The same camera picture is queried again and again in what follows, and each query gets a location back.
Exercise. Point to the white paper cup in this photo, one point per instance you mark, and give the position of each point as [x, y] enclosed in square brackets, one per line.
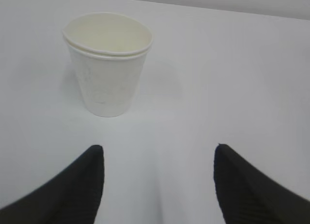
[108, 52]

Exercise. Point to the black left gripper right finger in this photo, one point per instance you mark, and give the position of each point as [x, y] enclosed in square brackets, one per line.
[247, 196]

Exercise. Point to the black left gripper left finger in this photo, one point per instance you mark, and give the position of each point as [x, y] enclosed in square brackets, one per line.
[71, 197]

